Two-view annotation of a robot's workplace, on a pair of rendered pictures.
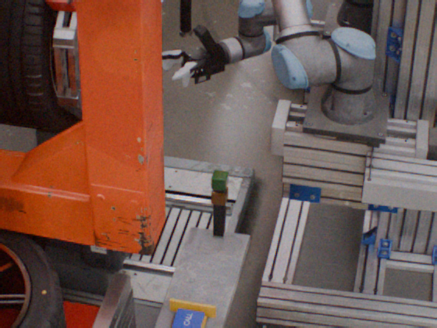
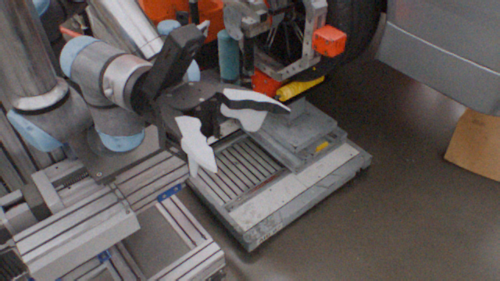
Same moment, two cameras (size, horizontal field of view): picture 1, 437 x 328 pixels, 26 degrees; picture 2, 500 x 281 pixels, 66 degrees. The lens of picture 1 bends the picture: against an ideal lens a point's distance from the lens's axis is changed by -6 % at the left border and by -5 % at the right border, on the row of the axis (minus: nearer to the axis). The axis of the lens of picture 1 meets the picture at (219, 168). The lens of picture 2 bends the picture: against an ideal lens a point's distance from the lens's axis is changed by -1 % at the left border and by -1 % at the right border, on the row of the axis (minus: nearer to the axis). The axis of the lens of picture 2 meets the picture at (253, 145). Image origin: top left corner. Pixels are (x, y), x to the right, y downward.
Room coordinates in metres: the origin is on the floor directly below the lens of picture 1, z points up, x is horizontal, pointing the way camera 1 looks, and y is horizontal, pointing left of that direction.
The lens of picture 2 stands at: (3.36, -0.80, 1.55)
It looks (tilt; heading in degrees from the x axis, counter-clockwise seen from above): 45 degrees down; 129
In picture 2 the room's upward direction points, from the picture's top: straight up
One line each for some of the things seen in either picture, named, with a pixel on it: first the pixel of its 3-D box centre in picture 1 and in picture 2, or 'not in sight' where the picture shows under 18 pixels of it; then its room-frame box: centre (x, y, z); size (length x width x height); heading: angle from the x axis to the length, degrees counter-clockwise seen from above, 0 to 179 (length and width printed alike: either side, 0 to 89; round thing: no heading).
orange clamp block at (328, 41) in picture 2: not in sight; (328, 41); (2.78, 0.32, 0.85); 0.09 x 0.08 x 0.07; 168
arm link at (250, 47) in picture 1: (250, 43); not in sight; (2.43, -0.09, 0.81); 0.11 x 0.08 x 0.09; 123
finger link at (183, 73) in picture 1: (184, 77); not in sight; (2.25, 0.10, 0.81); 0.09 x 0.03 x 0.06; 152
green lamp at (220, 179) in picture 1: (219, 180); not in sight; (2.01, 0.00, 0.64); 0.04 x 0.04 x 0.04; 78
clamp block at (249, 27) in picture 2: not in sight; (255, 23); (2.60, 0.14, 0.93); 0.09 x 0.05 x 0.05; 78
